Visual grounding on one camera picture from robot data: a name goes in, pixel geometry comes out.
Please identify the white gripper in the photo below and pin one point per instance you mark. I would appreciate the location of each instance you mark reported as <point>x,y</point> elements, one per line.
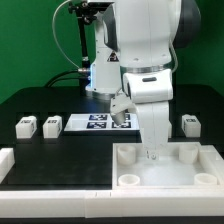
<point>150,93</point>

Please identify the white square tabletop panel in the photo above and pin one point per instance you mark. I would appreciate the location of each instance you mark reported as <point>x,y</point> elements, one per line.
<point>180,165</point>

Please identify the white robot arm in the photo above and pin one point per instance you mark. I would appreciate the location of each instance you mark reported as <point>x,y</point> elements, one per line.
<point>135,59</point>

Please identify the white plate with tags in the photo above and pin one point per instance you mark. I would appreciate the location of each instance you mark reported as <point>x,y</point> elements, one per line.
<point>100,122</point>

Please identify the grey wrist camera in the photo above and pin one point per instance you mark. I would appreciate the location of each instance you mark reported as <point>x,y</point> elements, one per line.
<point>120,104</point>

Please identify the white L-shaped obstacle wall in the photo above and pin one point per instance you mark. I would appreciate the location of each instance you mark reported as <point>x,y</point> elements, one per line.
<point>122,202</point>

